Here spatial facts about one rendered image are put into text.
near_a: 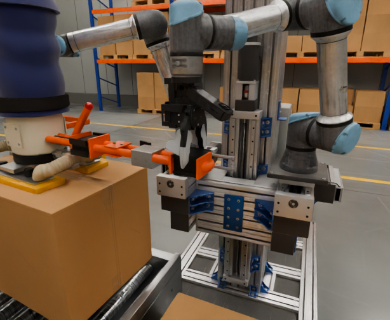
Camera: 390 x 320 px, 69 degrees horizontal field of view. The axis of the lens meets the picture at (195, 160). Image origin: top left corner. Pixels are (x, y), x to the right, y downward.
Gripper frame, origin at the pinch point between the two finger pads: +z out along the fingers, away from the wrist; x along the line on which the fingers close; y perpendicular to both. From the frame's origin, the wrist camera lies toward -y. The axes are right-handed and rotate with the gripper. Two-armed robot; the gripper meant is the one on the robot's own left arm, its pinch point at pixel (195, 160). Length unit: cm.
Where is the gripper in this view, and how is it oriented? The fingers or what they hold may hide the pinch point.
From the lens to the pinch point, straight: 71.4
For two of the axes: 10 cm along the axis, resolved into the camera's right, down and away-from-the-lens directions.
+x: -4.6, 2.8, -8.4
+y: -8.9, -1.4, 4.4
